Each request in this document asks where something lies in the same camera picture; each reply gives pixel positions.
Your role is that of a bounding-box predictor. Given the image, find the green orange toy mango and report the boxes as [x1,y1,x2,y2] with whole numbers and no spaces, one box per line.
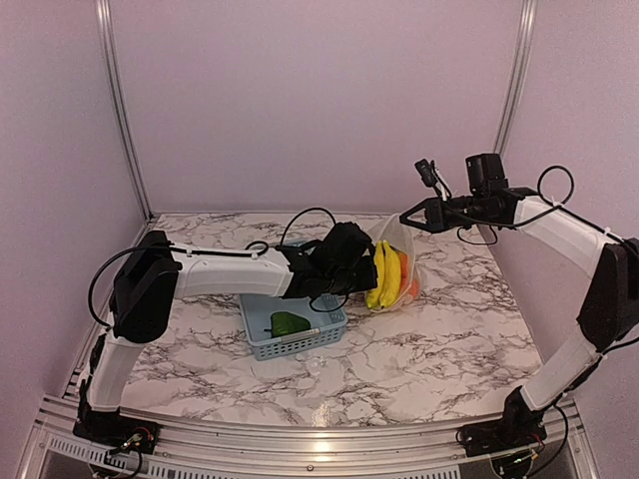
[397,251,409,279]

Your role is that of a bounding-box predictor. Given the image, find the orange toy orange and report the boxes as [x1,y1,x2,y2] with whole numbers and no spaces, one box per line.
[406,277,420,299]

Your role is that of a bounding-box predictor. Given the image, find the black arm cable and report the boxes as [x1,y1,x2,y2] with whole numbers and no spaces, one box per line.
[279,207,338,248]
[537,165,575,206]

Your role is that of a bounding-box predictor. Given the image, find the clear zip top bag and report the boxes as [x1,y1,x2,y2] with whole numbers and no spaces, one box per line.
[364,214,420,312]

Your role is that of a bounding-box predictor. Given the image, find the aluminium left frame post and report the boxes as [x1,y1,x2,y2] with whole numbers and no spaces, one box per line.
[95,0,154,223]

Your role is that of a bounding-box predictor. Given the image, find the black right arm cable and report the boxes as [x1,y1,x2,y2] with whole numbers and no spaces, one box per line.
[537,165,575,206]

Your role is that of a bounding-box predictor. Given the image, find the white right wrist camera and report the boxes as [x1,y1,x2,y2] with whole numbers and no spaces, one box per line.
[414,159,452,202]

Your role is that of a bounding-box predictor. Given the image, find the aluminium right frame post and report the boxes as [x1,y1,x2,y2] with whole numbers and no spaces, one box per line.
[493,0,538,157]

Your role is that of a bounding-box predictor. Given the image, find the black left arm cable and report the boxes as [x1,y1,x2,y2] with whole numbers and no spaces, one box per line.
[279,207,338,248]

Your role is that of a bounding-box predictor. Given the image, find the aluminium frame post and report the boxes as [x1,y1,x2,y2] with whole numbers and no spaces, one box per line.
[493,0,538,157]
[95,0,154,223]

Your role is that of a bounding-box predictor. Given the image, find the light blue perforated basket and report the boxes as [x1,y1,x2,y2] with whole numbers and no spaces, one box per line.
[238,238,348,362]

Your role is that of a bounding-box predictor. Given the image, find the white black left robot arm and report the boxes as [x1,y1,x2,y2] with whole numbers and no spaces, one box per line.
[73,222,376,448]

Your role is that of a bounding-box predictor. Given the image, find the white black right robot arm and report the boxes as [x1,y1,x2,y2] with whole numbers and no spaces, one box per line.
[400,153,638,457]

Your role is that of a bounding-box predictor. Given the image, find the yellow toy banana bunch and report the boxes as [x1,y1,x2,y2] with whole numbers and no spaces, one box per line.
[365,240,406,309]

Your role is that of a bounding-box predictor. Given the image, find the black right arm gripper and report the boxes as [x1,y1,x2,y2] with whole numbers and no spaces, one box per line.
[400,193,496,233]

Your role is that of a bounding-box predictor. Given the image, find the green toy bell pepper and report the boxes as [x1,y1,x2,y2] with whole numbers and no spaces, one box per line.
[265,311,312,338]

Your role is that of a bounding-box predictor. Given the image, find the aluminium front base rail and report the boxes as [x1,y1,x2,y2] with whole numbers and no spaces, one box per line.
[14,393,603,479]

